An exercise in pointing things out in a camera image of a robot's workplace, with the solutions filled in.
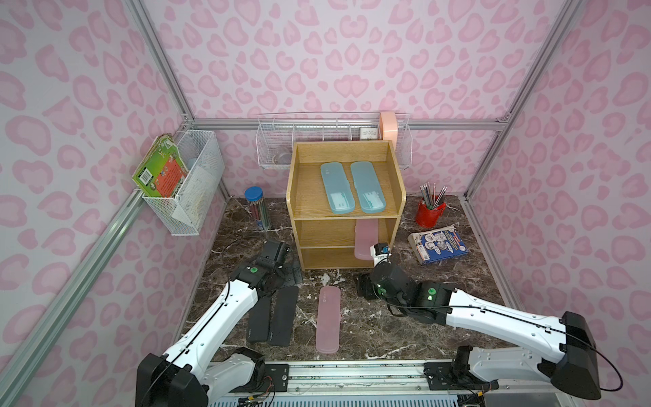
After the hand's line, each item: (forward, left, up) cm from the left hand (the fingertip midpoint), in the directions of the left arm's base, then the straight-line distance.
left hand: (288, 272), depth 82 cm
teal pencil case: (+19, -16, +20) cm, 32 cm away
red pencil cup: (+30, -54, -4) cm, 61 cm away
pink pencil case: (-11, -13, -12) cm, 21 cm away
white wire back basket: (+47, +7, +20) cm, 52 cm away
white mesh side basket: (+15, +33, +12) cm, 38 cm away
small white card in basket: (+44, -27, +23) cm, 56 cm away
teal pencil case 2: (+15, -26, +21) cm, 36 cm away
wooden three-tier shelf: (+10, -12, +3) cm, 16 cm away
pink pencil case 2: (+11, -26, +6) cm, 28 cm away
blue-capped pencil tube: (+29, +15, +6) cm, 33 cm away
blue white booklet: (+17, -56, -10) cm, 60 cm away
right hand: (-4, -23, +5) cm, 24 cm away
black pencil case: (-10, +2, -11) cm, 15 cm away
